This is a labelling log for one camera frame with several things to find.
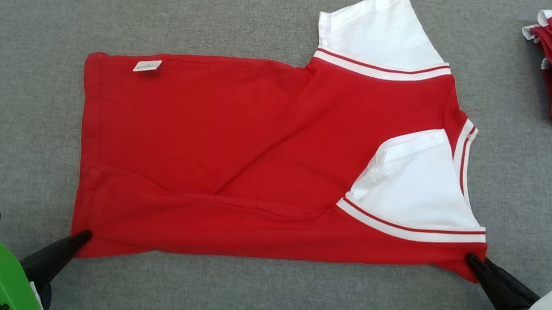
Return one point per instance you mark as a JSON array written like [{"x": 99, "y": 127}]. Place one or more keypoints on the red t-shirt white sleeves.
[{"x": 227, "y": 159}]

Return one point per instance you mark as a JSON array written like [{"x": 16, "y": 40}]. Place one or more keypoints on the grey fabric sofa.
[{"x": 274, "y": 5}]

